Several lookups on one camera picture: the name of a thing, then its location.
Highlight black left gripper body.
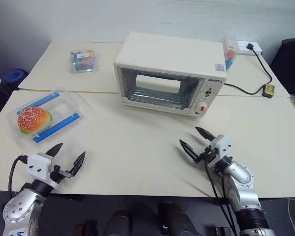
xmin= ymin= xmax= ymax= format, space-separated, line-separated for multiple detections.
xmin=50 ymin=165 xmax=73 ymax=184

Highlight black power cable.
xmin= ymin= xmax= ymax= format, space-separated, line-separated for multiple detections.
xmin=223 ymin=48 xmax=273 ymax=96

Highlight white cylindrical tube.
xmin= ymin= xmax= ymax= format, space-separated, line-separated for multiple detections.
xmin=135 ymin=74 xmax=181 ymax=94

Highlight toy hamburger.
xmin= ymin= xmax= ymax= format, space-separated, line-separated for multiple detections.
xmin=17 ymin=107 xmax=54 ymax=136

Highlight clear box of colourful items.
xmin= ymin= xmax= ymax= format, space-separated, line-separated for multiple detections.
xmin=69 ymin=50 xmax=100 ymax=74

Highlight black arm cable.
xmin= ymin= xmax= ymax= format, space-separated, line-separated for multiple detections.
xmin=8 ymin=154 xmax=30 ymax=193
xmin=204 ymin=147 xmax=236 ymax=236

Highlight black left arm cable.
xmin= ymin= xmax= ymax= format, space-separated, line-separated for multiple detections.
xmin=8 ymin=154 xmax=30 ymax=193

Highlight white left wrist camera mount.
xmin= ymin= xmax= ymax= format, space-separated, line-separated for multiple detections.
xmin=27 ymin=152 xmax=60 ymax=189

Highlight yellow inline cable switch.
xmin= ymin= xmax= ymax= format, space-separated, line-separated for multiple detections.
xmin=262 ymin=83 xmax=276 ymax=99

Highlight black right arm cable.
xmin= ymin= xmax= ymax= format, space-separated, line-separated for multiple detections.
xmin=204 ymin=147 xmax=236 ymax=236

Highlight tall clear plastic box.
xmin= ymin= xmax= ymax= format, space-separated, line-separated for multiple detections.
xmin=222 ymin=35 xmax=239 ymax=72

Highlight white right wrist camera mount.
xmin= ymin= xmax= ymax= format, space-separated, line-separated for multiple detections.
xmin=210 ymin=134 xmax=233 ymax=164

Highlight white power strip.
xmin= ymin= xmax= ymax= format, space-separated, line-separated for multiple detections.
xmin=236 ymin=40 xmax=263 ymax=56

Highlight cream toaster oven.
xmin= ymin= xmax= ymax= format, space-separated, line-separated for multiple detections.
xmin=113 ymin=31 xmax=228 ymax=118

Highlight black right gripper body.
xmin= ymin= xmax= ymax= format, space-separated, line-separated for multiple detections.
xmin=198 ymin=146 xmax=218 ymax=163

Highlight black chair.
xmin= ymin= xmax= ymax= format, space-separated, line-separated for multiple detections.
xmin=270 ymin=38 xmax=295 ymax=96

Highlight blue water jug cap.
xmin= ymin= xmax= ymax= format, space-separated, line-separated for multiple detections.
xmin=2 ymin=68 xmax=29 ymax=84

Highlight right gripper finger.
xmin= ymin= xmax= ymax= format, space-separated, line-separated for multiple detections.
xmin=178 ymin=139 xmax=202 ymax=164
xmin=195 ymin=126 xmax=216 ymax=143

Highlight clear plastic container blue strips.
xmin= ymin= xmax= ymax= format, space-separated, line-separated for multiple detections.
xmin=6 ymin=86 xmax=87 ymax=149

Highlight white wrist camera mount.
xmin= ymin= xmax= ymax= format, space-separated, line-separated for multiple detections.
xmin=27 ymin=152 xmax=60 ymax=189
xmin=210 ymin=134 xmax=233 ymax=164

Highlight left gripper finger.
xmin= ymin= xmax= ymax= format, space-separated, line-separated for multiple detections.
xmin=45 ymin=143 xmax=64 ymax=158
xmin=68 ymin=151 xmax=87 ymax=177

